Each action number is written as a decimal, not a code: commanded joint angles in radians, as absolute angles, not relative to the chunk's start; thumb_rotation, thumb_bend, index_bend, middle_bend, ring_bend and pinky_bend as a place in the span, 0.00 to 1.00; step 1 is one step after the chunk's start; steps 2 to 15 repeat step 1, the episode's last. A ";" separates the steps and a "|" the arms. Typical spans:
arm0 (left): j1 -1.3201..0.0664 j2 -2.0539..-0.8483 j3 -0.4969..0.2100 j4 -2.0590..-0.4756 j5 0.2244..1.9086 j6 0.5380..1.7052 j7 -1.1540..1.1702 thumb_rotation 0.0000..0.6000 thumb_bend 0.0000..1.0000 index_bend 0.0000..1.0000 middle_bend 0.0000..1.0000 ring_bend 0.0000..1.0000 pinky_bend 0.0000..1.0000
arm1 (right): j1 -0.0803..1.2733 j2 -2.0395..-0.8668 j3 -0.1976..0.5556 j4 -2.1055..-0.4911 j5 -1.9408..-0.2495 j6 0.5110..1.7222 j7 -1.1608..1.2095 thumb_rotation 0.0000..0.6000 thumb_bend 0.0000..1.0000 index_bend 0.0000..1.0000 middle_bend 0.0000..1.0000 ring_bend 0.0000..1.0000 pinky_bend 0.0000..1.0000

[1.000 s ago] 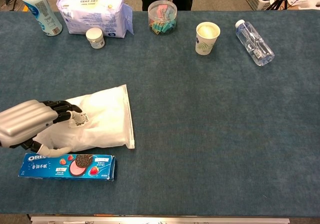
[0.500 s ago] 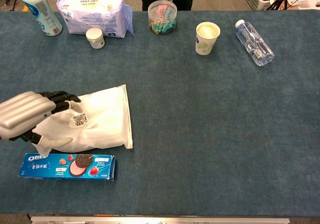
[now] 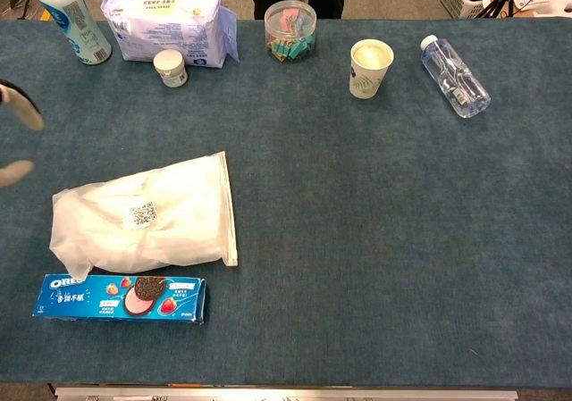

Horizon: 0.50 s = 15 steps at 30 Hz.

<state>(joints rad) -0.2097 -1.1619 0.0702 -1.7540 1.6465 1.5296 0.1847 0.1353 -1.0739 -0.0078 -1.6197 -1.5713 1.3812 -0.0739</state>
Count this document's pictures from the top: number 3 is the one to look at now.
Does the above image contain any white milk drink bottle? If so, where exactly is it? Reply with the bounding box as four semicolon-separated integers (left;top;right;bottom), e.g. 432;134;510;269
31;0;114;66

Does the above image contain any paper cup with leaf print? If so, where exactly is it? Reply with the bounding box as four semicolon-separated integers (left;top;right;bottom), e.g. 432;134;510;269
349;38;395;101

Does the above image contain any clear plastic water bottle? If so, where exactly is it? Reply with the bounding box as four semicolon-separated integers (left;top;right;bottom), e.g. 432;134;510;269
419;34;492;120

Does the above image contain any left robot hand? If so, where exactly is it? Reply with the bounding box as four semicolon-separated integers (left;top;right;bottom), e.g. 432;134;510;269
0;79;46;188

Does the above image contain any small white-lidded jar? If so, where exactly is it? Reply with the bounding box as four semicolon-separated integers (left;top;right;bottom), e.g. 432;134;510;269
152;48;189;89

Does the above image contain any teal felt table mat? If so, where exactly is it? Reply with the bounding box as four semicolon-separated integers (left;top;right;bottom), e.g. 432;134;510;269
0;16;572;386

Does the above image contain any clear jar of binder clips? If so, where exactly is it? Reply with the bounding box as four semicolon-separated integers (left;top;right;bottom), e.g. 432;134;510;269
263;0;318;64

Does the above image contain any silver aluminium table rail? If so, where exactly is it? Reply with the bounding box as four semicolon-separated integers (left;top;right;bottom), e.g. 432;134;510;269
54;386;519;401

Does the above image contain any blue Oreo cookie box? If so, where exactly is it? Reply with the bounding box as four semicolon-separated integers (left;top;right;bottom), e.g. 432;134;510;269
31;273;209;326

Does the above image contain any lavender tissue pack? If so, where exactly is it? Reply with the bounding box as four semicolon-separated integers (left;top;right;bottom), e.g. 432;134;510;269
100;0;240;70

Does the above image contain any white frosted zip bag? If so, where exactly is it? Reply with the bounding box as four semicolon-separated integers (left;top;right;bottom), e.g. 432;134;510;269
48;150;240;281

